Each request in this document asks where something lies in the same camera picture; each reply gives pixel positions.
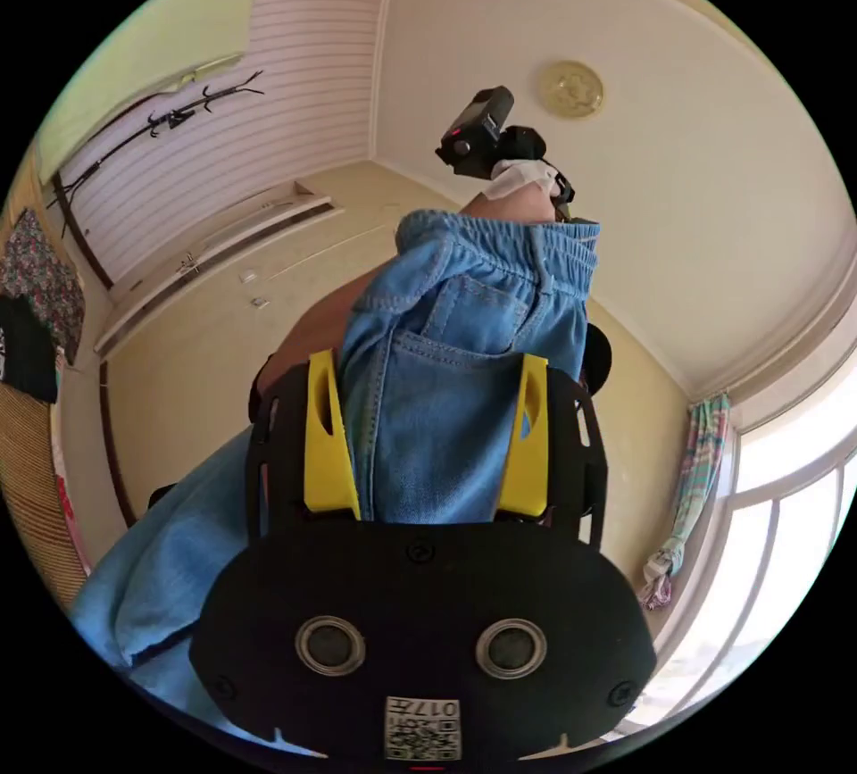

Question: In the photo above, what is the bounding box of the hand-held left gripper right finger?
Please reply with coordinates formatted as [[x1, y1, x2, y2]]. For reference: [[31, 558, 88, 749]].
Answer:
[[497, 353, 551, 516]]

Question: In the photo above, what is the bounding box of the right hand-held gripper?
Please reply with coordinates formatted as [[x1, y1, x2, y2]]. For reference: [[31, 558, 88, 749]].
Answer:
[[494, 124, 577, 224]]

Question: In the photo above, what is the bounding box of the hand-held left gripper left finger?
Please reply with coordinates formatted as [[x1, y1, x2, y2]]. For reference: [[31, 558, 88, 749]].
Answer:
[[303, 348, 362, 519]]

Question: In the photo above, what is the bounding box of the person's right hand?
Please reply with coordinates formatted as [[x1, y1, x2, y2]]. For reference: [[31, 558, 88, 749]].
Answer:
[[486, 156, 561, 204]]

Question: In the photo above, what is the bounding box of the round golden ceiling lamp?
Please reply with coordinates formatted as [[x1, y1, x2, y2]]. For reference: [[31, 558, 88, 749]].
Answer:
[[534, 59, 605, 120]]

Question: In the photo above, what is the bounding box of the pastel checked curtain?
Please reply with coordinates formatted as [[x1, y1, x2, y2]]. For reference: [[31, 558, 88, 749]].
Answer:
[[637, 390, 732, 612]]

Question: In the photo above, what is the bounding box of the white door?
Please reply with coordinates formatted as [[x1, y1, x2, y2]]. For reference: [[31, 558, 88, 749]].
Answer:
[[92, 179, 347, 358]]

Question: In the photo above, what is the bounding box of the window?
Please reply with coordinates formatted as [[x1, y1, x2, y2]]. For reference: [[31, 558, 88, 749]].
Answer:
[[632, 365, 857, 745]]

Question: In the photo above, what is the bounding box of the bed with woven mat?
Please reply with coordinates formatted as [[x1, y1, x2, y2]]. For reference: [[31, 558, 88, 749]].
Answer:
[[0, 379, 92, 618]]

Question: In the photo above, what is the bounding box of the pile of clothes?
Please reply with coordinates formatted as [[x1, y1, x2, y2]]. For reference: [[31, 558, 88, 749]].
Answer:
[[0, 206, 87, 405]]

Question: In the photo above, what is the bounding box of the black coat stand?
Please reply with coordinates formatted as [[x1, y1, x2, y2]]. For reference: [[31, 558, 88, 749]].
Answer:
[[45, 69, 266, 237]]

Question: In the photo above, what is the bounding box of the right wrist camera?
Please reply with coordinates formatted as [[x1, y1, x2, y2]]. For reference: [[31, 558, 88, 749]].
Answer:
[[434, 85, 517, 180]]

